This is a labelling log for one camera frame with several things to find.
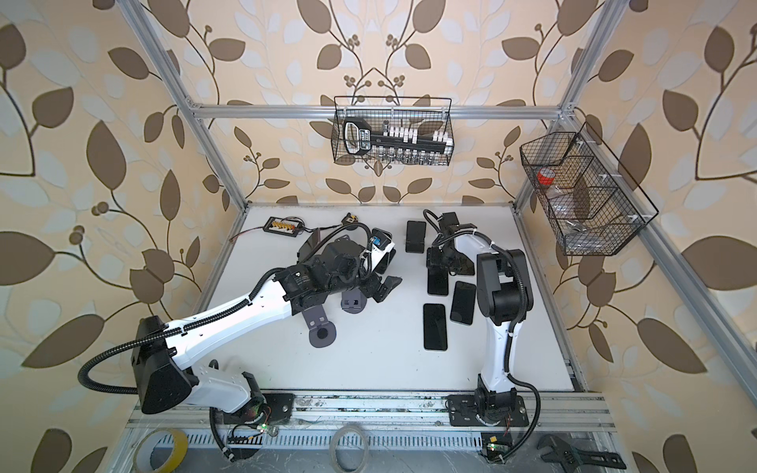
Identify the black wire basket wall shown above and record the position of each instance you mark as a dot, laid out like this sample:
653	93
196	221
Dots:
425	111
596	205

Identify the black wire basket rear wall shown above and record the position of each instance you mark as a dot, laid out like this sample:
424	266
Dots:
425	111

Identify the black rear phone stand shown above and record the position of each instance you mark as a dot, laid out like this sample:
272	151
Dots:
415	237

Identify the black wire basket right wall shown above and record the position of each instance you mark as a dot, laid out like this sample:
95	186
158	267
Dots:
596	205

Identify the black phone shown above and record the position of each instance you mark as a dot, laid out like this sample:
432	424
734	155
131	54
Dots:
464	302
435	327
383	255
438	281

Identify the black tool in basket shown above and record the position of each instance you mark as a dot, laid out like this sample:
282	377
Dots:
359	139

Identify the dark round stand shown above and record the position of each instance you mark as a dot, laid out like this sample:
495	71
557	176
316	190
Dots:
322	332

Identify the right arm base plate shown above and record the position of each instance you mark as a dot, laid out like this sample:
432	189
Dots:
467	411

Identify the black yellow round connector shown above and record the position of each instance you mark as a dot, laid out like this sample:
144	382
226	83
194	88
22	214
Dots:
350	222

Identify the black adjustable wrench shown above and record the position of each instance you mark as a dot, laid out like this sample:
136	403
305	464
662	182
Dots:
571	458

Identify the black power adapter board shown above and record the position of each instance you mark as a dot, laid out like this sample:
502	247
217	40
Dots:
287	227

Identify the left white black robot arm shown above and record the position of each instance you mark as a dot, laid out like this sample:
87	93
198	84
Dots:
165	357

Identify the grey round stand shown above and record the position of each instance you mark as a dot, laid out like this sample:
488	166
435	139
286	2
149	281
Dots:
353	301

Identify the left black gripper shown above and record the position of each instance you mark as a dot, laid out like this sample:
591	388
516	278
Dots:
386	286

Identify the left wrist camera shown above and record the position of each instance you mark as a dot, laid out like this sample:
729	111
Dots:
376	236

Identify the yellow tape roll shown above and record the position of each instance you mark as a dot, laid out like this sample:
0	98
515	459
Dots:
161	451

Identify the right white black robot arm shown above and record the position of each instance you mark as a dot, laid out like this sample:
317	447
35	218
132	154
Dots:
504	297

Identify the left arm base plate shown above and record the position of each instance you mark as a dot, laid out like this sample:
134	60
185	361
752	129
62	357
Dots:
271	407

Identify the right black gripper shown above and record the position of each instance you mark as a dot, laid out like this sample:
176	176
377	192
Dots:
433	258

